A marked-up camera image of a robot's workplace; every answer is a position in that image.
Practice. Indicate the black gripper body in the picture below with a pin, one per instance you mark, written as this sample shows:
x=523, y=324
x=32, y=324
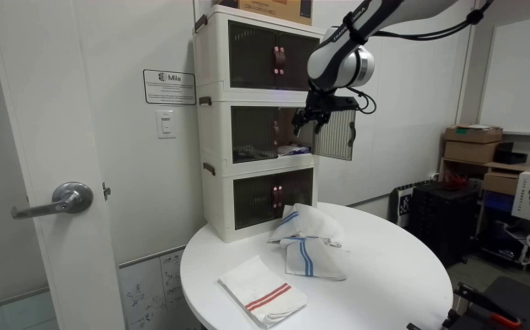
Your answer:
x=320, y=106

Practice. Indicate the tinted cabinet door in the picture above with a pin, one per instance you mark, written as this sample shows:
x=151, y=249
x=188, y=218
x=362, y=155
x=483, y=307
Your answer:
x=336, y=139

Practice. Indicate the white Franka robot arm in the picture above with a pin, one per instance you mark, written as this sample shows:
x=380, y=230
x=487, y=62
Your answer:
x=338, y=62

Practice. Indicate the white stacked cabinet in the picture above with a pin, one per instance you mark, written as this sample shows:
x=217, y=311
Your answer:
x=215, y=135

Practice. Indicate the cardboard box on cabinet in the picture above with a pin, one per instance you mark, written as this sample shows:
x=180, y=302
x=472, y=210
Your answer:
x=270, y=9

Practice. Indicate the white towel blue stripes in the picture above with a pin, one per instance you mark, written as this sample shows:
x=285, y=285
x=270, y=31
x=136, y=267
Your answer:
x=312, y=260

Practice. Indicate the white towel red stripes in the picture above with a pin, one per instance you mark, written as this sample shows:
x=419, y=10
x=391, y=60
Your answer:
x=257, y=287

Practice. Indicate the black white patterned board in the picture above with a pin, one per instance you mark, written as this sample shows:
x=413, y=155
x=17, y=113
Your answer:
x=402, y=205

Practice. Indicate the large cardboard box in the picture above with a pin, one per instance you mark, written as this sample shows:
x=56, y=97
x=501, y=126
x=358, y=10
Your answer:
x=468, y=153

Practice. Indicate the black plastic crate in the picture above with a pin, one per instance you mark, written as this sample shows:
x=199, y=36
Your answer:
x=441, y=221

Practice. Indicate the flat cardboard box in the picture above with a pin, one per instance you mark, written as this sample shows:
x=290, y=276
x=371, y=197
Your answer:
x=474, y=135

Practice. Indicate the small cardboard box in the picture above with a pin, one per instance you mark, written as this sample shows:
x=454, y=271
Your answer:
x=499, y=185

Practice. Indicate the black items on shelf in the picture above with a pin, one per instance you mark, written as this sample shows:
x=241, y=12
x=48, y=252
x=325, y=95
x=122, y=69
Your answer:
x=510, y=155

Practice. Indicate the wooden shelf unit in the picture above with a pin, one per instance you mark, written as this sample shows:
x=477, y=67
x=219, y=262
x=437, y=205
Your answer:
x=512, y=168

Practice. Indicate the door latch plate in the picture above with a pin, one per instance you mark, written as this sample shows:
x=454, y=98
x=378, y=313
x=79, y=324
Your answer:
x=105, y=192

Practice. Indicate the white whiteboard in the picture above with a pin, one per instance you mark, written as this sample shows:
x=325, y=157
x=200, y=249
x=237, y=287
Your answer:
x=521, y=75

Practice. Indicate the white printed box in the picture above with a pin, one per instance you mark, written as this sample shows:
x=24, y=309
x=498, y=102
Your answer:
x=529, y=196

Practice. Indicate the white room door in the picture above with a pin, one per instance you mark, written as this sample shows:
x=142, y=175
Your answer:
x=50, y=122

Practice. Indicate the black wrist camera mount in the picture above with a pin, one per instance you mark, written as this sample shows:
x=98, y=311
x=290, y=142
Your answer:
x=345, y=102

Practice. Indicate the white light switch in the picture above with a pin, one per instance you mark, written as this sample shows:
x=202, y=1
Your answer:
x=166, y=124

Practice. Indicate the framed wall sign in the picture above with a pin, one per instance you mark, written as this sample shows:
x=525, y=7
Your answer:
x=169, y=87

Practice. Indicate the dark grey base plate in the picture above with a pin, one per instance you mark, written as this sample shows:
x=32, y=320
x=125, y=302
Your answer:
x=521, y=300

